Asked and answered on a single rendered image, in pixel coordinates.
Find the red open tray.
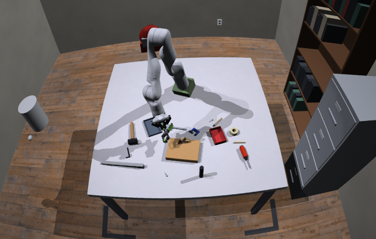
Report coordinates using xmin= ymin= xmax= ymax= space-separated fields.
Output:
xmin=209 ymin=126 xmax=227 ymax=145

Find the black mallet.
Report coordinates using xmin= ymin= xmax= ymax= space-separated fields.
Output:
xmin=128 ymin=122 xmax=138 ymax=145

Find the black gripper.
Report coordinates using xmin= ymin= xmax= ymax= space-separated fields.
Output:
xmin=151 ymin=115 xmax=171 ymax=130

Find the grey flat bar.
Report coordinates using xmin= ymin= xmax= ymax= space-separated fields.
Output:
xmin=101 ymin=161 xmax=144 ymax=169

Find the brown wooden bench board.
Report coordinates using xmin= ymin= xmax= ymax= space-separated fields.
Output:
xmin=165 ymin=138 xmax=200 ymax=163

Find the red-handled screwdriver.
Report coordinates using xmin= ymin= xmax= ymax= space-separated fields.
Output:
xmin=239 ymin=145 xmax=250 ymax=168

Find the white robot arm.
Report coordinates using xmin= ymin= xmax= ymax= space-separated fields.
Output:
xmin=142 ymin=28 xmax=189 ymax=124

